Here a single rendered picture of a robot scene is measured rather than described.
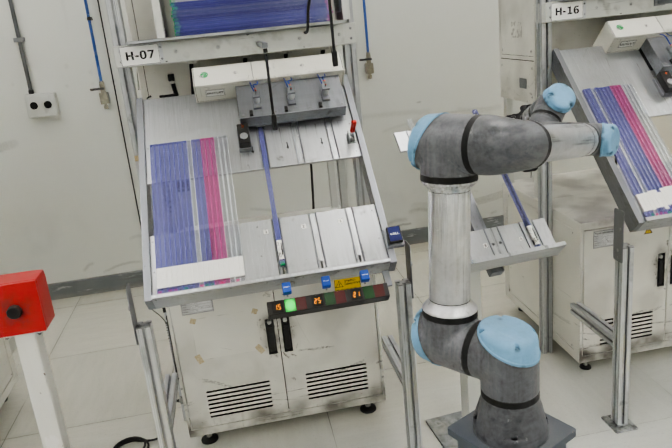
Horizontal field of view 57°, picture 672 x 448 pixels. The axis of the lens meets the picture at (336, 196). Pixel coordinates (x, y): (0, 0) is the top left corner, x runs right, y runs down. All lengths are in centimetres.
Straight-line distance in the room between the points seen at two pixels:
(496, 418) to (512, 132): 56
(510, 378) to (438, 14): 278
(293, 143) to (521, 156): 97
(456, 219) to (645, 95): 129
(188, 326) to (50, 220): 185
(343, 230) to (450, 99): 212
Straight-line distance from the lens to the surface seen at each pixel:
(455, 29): 381
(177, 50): 210
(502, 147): 117
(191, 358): 220
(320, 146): 198
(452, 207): 125
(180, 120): 208
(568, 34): 260
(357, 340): 222
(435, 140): 122
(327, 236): 181
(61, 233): 386
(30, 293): 196
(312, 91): 204
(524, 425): 134
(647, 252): 256
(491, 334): 128
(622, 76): 244
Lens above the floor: 139
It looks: 16 degrees down
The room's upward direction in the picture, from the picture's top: 6 degrees counter-clockwise
